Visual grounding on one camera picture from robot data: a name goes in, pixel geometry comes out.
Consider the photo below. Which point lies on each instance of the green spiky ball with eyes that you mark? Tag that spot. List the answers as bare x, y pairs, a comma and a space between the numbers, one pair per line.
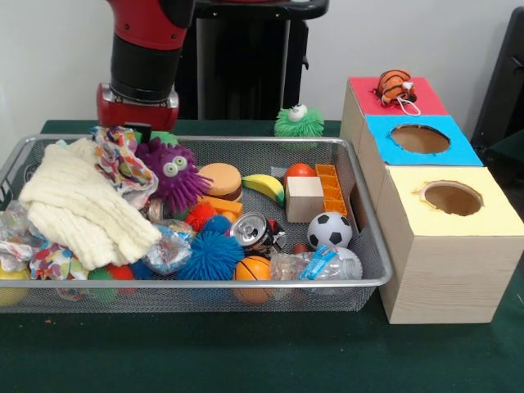
299, 123

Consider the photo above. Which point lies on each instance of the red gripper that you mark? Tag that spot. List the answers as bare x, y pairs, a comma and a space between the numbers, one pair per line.
139, 114

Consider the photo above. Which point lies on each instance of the cream quilted cloth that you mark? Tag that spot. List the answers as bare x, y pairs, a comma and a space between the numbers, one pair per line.
82, 213

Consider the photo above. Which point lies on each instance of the orange sponge disc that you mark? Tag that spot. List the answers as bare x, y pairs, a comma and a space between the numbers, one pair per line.
223, 182

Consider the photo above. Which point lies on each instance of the black chair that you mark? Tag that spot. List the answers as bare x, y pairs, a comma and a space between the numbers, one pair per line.
503, 82

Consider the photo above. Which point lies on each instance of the clear mesh bin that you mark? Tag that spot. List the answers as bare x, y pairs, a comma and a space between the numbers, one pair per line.
204, 294

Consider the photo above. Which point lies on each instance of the yellow toy banana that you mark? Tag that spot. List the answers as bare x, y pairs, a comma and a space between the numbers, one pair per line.
266, 186

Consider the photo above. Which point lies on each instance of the purple spiky monster toy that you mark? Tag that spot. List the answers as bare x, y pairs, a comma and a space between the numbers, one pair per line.
172, 172

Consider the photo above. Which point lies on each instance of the orange toy brick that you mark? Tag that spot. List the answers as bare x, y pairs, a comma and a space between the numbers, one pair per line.
333, 188

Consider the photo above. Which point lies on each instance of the red ball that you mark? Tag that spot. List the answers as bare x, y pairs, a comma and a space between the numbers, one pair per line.
301, 171

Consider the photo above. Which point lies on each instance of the wooden box with three holes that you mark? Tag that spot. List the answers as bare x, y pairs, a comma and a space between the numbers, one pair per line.
450, 278

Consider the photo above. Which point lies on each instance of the small colourful dotted cloth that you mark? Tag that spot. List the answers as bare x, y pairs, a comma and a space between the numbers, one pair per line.
123, 163

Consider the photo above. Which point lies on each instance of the blue spiky ball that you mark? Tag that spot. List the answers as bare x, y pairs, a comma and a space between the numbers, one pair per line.
209, 256

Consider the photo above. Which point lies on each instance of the orange striped plush tiger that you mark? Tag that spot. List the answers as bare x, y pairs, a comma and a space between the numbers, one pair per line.
393, 86

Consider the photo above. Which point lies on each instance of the dark green table cloth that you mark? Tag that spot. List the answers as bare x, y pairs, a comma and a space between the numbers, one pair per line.
245, 352

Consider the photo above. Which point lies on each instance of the toy soccer ball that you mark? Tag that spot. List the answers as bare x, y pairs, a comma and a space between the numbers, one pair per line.
329, 230

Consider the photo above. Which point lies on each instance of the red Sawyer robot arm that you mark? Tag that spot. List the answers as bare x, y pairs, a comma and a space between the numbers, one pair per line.
147, 49

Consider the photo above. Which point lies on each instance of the pale wooden block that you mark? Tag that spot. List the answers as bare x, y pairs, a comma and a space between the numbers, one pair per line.
305, 198

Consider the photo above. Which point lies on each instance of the crushed drink can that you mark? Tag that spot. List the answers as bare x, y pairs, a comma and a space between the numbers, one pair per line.
256, 233

